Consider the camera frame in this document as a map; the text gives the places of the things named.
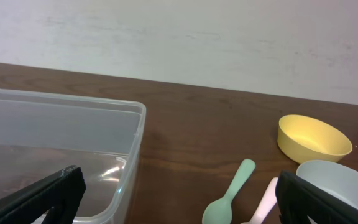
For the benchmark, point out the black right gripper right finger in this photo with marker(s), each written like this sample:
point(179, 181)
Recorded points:
point(301, 202)

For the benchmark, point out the yellow plastic bowl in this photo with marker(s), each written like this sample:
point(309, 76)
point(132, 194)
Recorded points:
point(302, 138)

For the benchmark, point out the clear plastic storage container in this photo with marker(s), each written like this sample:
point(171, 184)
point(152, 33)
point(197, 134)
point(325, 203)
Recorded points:
point(42, 133)

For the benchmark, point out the white plastic bowl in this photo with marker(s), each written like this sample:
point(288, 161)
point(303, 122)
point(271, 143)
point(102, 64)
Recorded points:
point(335, 179)

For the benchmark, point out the pink plastic fork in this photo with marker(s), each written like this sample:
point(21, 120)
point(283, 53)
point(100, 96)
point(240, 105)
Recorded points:
point(267, 203)

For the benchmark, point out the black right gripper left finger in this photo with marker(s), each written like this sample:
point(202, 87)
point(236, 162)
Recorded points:
point(58, 196)

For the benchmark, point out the mint green plastic spoon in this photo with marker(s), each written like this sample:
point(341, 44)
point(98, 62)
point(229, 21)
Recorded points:
point(220, 211)

